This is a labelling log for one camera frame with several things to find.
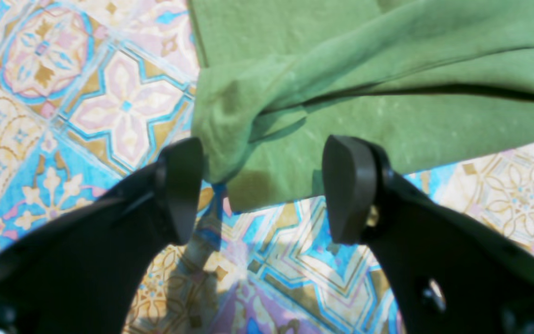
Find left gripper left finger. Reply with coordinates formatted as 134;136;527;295
0;137;203;334

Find patterned tablecloth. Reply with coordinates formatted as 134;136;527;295
0;0;534;334

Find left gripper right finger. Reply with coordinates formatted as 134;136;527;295
322;135;534;334

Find green t-shirt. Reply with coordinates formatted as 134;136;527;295
188;0;534;211

